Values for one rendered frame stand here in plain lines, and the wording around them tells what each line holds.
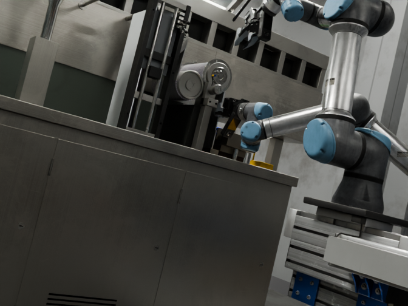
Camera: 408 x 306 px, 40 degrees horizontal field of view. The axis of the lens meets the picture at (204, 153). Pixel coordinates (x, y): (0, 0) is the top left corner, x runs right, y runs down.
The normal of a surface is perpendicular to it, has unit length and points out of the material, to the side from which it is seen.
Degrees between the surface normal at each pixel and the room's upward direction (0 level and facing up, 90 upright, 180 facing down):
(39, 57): 90
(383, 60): 90
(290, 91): 90
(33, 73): 90
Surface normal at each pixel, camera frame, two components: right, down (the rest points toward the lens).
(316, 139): -0.91, -0.11
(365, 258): -0.75, -0.21
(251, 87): 0.52, 0.07
